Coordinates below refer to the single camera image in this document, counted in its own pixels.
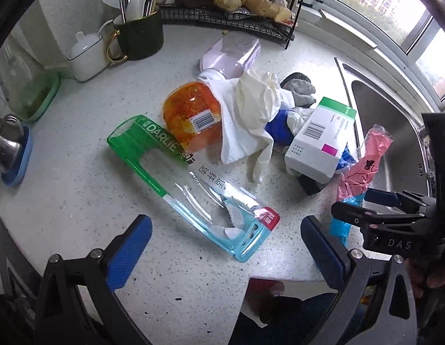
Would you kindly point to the pink plastic bag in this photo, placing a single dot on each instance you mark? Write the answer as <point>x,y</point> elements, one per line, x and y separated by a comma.
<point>355,181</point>

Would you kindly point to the window frame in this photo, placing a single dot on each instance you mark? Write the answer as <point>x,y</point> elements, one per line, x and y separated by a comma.
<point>410,33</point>

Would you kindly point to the stainless steel sink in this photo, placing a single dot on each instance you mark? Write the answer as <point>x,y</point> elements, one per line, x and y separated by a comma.
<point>407,164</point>

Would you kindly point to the blue plastic cap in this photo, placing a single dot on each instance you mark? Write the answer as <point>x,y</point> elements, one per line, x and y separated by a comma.
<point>279,130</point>

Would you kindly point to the green plastic tray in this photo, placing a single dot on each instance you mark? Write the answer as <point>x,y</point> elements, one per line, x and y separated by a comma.
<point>30,101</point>

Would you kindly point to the cream latex glove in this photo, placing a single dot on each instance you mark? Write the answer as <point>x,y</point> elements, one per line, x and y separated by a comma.
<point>258,101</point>

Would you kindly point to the Darlie toothbrush blister pack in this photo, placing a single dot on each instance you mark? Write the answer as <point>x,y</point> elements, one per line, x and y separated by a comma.
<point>227,214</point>

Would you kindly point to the clear purple soap bottle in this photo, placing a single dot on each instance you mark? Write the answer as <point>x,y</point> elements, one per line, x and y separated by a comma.
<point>229,57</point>

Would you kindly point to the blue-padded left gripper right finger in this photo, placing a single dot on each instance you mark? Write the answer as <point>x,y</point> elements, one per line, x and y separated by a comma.
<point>374,302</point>

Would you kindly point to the green white cardboard box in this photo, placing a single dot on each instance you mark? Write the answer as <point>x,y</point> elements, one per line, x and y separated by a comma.
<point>317,148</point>

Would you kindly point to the black wire shelf rack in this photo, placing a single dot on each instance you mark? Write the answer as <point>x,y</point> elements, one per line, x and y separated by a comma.
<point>206,13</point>

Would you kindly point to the white ceramic sugar pot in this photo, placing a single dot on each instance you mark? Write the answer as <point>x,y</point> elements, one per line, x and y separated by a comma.
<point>87,57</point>

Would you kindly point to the orange plastic cup container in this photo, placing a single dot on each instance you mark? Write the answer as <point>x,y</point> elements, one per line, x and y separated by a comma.
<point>193,116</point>

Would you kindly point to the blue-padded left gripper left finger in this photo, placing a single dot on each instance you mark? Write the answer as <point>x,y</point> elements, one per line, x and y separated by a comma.
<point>78,301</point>

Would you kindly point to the glass carafe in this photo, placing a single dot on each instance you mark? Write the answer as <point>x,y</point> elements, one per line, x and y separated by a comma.
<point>16,66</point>

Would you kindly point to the blue white plastic wrapper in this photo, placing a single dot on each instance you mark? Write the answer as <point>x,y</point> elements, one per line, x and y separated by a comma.
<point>338,228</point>

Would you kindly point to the white paper towel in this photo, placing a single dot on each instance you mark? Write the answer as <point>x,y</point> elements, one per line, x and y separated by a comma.
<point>237,143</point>

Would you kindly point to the ginger root pieces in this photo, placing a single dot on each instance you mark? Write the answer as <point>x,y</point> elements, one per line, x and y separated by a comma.
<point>262,8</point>

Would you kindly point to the grey black sock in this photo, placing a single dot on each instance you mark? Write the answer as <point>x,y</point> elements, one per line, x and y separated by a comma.
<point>302,89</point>

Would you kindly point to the blue coaster dish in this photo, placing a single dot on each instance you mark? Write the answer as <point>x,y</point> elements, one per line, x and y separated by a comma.
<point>15,175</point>

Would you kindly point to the small steel teapot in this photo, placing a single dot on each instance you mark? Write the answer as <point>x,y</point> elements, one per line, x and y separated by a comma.
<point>11,139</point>

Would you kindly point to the dark green utensil mug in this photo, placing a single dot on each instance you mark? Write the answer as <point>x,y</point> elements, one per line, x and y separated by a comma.
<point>137,39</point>

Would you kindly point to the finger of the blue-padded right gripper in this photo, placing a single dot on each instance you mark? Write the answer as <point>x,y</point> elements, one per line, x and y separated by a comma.
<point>416,218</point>
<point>407,201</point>

